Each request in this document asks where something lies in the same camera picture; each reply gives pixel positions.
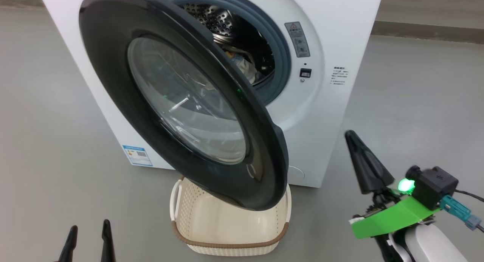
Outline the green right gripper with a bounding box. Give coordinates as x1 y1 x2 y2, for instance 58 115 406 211
345 130 441 240

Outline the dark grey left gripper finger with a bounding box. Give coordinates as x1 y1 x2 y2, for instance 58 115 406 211
100 219 116 262
57 225 78 262

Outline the pile of clothes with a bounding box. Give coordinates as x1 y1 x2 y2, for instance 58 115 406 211
227 52 258 85

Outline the dark round washer door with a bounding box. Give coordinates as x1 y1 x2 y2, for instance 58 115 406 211
79 0 289 211

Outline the white front-load washing machine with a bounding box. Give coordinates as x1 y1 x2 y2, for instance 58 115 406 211
37 0 384 189

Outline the grey rubber door gasket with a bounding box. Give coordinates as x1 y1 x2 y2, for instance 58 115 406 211
155 0 292 105

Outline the stainless steel washing machine drum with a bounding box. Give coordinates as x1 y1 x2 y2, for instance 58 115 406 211
181 3 276 85

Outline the blue energy label sticker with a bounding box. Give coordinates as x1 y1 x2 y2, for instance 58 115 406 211
122 145 154 167

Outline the cream perforated laundry basket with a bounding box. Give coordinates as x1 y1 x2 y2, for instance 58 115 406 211
169 177 292 257

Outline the grey warning sticker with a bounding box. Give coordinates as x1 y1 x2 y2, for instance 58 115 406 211
284 22 310 58

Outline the teal cable connector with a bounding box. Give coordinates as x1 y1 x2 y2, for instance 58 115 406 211
440 195 482 231

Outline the thin black cable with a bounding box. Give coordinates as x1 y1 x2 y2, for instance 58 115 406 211
454 189 484 203

